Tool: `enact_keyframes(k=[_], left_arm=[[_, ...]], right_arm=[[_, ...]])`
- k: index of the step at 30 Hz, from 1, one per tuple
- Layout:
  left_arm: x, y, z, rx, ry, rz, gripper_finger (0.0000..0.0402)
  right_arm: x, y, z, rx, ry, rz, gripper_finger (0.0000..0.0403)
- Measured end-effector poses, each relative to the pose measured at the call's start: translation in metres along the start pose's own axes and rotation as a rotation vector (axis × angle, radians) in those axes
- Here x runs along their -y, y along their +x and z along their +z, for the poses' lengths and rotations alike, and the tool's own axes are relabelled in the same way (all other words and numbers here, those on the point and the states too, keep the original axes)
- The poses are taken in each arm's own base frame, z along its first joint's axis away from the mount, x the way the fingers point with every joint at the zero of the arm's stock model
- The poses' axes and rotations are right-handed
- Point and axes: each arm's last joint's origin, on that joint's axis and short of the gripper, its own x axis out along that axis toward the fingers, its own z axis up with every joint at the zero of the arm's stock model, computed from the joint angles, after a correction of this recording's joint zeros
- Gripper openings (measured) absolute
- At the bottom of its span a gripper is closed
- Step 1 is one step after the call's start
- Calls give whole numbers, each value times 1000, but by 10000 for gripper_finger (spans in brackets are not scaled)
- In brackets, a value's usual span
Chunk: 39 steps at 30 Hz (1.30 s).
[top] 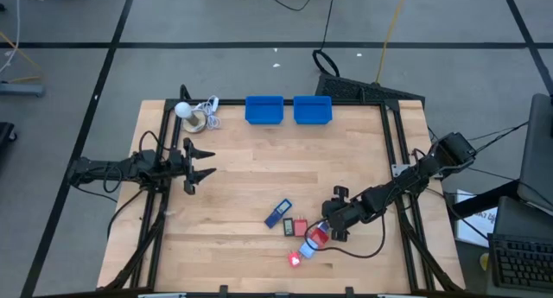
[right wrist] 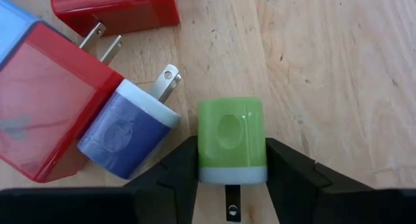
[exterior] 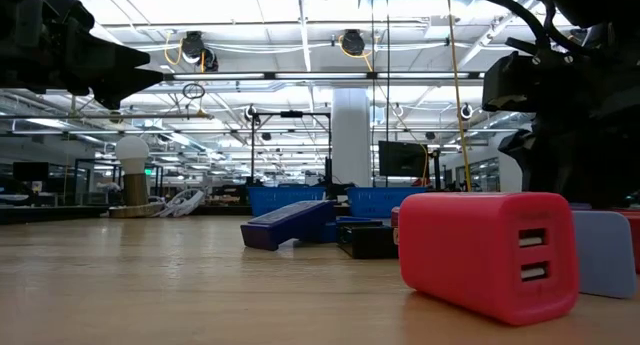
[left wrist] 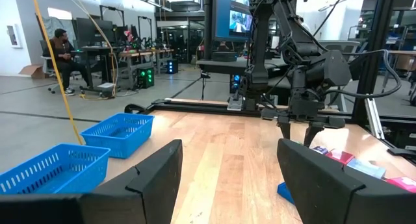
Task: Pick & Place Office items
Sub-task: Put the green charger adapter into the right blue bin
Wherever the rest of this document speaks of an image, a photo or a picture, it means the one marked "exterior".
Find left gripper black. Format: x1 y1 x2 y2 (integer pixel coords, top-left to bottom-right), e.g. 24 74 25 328
0 0 164 110

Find blue digital timer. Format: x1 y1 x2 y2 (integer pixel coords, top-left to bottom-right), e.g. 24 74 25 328
239 199 338 253

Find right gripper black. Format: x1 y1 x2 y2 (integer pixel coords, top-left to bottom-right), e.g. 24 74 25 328
481 19 640 210

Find black ceiling cable reel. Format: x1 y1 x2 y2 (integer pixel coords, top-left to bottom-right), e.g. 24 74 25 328
179 30 220 73
340 29 367 58

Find white building column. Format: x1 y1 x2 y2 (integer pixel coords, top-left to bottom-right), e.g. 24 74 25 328
331 87 372 187

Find white light bulb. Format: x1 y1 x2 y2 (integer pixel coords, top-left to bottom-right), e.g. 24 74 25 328
115 135 151 176

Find light blue USB wall charger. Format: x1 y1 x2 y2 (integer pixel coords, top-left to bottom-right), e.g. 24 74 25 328
571 209 640 300

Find small black digital device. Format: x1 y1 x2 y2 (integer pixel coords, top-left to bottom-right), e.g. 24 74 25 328
335 219 401 261

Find long ceiling light strip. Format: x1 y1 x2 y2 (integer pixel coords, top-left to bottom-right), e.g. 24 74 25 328
163 71 485 82

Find blue plastic slotted basket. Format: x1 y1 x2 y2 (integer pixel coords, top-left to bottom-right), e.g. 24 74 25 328
346 185 429 220
248 184 328 218

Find black monitor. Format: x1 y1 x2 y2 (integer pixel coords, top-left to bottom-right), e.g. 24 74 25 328
377 140 429 179

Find black station frame stand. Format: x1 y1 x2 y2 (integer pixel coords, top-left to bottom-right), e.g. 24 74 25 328
249 110 333 187

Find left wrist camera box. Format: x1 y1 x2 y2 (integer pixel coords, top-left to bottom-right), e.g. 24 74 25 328
42 0 96 32

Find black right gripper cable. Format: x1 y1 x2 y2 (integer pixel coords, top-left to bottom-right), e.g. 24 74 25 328
458 0 551 49

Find white coiled cable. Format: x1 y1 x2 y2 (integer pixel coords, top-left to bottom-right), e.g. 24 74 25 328
148 187 207 219

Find yellow hanging cable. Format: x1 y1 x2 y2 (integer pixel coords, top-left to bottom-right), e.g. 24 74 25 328
445 0 473 193

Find wooden lamp base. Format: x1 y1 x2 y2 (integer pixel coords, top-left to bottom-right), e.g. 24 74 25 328
108 172 167 220

